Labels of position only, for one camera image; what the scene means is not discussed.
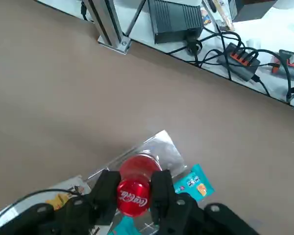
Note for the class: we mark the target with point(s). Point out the black box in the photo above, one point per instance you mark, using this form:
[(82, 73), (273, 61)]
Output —
[(252, 9)]

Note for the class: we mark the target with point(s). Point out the red Coca-Cola bottle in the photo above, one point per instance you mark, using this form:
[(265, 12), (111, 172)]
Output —
[(133, 198)]

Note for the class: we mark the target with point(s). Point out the black power adapter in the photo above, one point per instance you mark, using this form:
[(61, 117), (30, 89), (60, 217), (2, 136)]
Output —
[(174, 19)]

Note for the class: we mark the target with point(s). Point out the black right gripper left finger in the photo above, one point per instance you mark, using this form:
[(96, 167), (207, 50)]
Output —
[(76, 215)]

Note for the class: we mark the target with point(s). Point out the aluminium post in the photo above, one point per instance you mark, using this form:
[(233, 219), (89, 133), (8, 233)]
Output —
[(107, 29)]

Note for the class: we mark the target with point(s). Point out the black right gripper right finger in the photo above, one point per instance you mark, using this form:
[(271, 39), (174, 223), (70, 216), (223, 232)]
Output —
[(181, 215)]

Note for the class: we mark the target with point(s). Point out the white cookie box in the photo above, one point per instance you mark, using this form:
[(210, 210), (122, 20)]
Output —
[(58, 193)]

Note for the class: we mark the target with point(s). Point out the teal snack packet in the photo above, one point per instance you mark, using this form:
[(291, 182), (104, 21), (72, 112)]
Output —
[(198, 183), (126, 226)]

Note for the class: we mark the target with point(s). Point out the clear acrylic snack shelf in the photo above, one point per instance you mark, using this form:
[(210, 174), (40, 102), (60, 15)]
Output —
[(161, 147)]

